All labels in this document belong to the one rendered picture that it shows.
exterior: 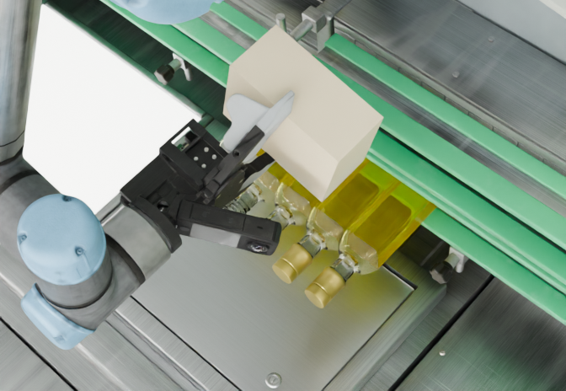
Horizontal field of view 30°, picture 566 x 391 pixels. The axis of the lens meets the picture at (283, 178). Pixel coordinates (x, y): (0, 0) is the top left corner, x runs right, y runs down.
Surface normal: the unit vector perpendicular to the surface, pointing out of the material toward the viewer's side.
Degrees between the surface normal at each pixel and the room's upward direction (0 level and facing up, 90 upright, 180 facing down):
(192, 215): 93
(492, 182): 90
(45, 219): 90
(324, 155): 0
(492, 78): 90
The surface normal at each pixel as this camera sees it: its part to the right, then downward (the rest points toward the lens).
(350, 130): 0.11, -0.38
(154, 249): 0.60, 0.22
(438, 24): -0.08, -0.54
